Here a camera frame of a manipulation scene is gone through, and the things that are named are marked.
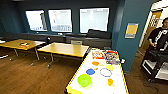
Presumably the yellow-green bowl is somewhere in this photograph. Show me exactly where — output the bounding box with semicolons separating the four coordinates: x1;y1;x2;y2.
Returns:
77;73;93;89

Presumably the yellow gaming table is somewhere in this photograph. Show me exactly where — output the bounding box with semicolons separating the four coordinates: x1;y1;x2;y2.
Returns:
64;48;131;94

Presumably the red yellow game box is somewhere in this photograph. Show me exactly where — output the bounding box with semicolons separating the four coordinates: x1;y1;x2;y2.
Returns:
92;49;106;60

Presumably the dark bench sofa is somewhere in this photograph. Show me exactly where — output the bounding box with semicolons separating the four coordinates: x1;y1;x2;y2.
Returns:
0;28;113;48

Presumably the orange round plate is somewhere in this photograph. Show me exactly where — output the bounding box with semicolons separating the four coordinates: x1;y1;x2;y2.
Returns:
91;60;100;67

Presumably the bright rounded window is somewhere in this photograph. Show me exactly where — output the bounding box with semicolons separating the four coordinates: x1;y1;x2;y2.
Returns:
47;8;74;34
78;7;111;34
25;9;48;33

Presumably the yellow round plate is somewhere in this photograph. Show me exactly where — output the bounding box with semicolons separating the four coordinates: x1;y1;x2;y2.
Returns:
105;64;115;72

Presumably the clear round plate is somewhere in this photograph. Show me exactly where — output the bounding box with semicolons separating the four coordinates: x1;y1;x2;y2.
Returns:
104;82;118;93

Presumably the small colourful box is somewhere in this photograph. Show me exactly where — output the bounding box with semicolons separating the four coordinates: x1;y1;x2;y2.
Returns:
19;41;30;47

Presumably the black wheeled cart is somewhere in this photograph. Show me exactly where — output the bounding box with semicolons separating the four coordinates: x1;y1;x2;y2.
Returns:
140;49;168;81

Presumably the brown wooden door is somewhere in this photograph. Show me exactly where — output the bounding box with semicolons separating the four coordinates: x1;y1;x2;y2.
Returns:
143;10;163;48

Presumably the person in black shirt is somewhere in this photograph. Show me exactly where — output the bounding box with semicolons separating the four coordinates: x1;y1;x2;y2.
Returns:
146;17;168;52

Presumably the white outlet on teal wall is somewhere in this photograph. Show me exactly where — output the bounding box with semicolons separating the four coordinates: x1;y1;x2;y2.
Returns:
120;58;126;64

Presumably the yellow framed wall notice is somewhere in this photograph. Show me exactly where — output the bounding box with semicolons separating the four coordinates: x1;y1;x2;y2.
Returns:
124;22;140;40

